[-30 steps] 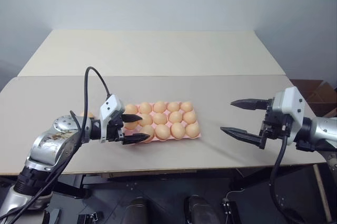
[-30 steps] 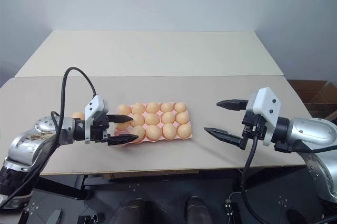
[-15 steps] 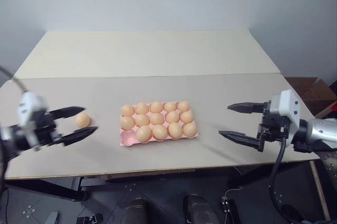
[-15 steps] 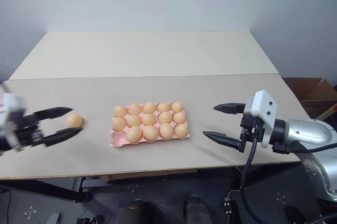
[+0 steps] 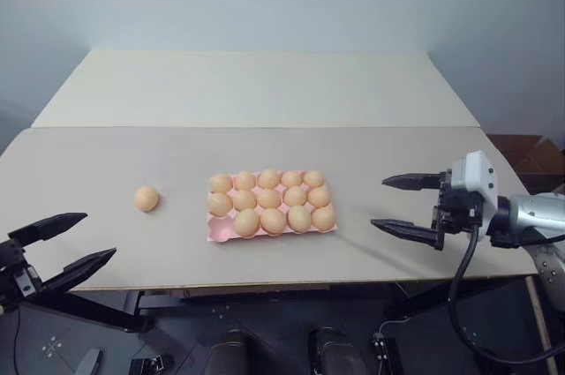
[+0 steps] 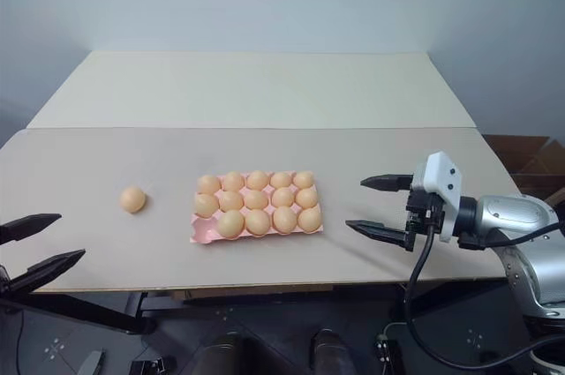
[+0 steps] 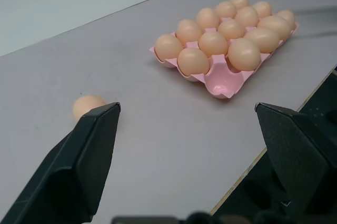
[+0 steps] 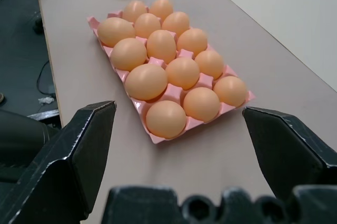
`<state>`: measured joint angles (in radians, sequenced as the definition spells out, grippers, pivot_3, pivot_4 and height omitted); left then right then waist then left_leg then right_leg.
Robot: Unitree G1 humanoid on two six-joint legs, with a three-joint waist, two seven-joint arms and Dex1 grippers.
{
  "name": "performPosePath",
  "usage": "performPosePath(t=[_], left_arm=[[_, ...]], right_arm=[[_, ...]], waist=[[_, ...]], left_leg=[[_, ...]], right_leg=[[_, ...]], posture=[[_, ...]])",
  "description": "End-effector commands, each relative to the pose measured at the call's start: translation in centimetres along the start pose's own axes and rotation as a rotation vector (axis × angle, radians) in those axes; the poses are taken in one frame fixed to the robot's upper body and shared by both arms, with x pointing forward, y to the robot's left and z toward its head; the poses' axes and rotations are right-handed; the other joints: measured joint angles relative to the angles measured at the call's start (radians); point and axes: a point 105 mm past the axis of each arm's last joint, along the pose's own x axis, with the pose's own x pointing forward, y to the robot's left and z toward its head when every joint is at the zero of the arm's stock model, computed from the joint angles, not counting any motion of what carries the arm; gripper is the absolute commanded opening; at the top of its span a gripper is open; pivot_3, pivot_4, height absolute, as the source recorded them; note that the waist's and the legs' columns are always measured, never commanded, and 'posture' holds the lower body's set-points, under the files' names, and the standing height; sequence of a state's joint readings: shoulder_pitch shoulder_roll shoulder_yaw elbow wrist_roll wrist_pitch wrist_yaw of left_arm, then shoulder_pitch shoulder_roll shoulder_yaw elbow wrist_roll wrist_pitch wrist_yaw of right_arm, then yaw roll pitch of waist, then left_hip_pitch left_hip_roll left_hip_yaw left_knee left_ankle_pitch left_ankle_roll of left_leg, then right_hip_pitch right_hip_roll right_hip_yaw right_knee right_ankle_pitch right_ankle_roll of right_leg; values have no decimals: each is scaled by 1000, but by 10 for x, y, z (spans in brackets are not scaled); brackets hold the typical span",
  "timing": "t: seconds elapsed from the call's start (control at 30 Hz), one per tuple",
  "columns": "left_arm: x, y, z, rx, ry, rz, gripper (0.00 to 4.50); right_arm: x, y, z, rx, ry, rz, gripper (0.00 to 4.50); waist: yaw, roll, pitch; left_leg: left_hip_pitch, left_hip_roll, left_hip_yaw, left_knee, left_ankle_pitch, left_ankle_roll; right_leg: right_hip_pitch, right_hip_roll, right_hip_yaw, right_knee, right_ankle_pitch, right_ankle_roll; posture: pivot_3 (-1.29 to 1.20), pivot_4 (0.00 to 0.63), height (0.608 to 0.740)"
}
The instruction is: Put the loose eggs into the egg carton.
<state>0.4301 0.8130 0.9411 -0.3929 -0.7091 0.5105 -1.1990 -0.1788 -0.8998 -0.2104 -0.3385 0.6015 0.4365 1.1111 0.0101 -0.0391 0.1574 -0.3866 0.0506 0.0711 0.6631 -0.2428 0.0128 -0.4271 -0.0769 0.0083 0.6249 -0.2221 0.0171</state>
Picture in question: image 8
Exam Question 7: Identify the brown egg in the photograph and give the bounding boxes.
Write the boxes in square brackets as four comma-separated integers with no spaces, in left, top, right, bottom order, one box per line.
[161,11,191,38]
[134,13,162,40]
[183,87,221,122]
[124,63,169,101]
[146,30,177,65]
[145,100,187,139]
[111,37,147,72]
[165,56,201,91]
[213,75,248,108]
[123,0,147,23]
[194,50,225,81]
[97,17,136,48]
[176,28,209,57]
[148,0,174,22]

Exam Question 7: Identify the white crumpled paper scrap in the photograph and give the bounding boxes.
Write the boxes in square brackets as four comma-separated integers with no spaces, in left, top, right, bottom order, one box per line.
[38,96,55,105]

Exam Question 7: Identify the black floor cable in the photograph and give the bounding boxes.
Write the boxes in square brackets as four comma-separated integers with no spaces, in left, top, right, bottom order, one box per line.
[36,60,55,95]

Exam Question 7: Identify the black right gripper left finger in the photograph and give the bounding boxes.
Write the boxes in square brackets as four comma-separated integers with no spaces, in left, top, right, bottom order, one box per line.
[0,100,117,224]

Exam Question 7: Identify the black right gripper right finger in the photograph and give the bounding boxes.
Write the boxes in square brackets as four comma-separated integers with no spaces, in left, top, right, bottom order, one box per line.
[242,106,337,200]

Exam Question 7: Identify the black chair caster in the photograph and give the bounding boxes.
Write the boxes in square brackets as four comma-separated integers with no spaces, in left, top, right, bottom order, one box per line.
[32,11,44,34]

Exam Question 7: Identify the pink plastic egg tray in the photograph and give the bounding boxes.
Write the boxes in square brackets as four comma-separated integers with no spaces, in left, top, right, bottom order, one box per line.
[87,10,256,145]

